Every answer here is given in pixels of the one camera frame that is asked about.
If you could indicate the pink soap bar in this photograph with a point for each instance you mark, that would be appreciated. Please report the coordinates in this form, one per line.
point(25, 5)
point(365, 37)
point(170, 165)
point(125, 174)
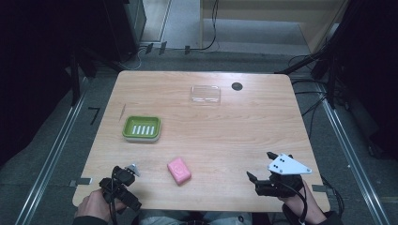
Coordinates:
point(179, 170)

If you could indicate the person's legs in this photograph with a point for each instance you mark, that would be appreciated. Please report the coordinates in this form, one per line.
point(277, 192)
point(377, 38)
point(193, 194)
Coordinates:
point(162, 217)

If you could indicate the grey tape piece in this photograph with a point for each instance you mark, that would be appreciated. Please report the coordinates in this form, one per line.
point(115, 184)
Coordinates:
point(82, 181)
point(319, 188)

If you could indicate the black cabinet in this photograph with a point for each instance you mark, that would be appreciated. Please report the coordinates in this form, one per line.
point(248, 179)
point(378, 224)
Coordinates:
point(125, 25)

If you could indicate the metal floor rail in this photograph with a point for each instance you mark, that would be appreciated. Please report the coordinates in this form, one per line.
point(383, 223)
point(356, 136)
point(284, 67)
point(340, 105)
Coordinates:
point(353, 162)
point(50, 162)

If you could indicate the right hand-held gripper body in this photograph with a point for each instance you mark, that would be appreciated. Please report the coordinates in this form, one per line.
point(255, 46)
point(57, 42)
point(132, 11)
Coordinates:
point(286, 165)

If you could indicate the person's right hand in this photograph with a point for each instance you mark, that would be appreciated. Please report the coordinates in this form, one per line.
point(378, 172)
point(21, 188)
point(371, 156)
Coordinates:
point(309, 206)

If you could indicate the black table grommet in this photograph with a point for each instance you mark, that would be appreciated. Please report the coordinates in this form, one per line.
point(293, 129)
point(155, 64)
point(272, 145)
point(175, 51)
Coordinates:
point(237, 86)

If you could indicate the person's left hand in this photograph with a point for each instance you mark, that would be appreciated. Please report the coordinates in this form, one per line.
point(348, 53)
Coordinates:
point(92, 206)

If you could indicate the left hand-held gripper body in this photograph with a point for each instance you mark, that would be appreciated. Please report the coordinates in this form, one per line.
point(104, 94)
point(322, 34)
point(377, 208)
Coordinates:
point(122, 187)

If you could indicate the clear plastic lid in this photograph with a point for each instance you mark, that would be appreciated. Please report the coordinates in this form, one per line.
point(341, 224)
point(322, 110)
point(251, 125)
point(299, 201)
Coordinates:
point(205, 94)

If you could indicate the light wooden furniture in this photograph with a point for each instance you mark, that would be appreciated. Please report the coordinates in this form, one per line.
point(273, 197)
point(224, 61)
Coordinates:
point(269, 9)

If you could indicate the green soap dish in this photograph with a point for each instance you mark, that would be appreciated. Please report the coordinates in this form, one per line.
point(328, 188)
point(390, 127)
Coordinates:
point(156, 125)

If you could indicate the black metal stand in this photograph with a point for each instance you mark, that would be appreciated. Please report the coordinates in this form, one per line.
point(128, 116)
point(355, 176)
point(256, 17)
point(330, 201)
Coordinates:
point(330, 72)
point(74, 78)

